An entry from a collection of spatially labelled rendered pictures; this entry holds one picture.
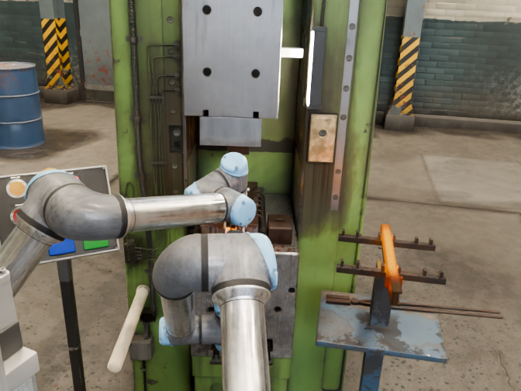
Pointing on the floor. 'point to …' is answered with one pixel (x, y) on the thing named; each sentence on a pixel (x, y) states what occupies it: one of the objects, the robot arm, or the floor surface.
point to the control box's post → (71, 323)
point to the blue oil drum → (20, 107)
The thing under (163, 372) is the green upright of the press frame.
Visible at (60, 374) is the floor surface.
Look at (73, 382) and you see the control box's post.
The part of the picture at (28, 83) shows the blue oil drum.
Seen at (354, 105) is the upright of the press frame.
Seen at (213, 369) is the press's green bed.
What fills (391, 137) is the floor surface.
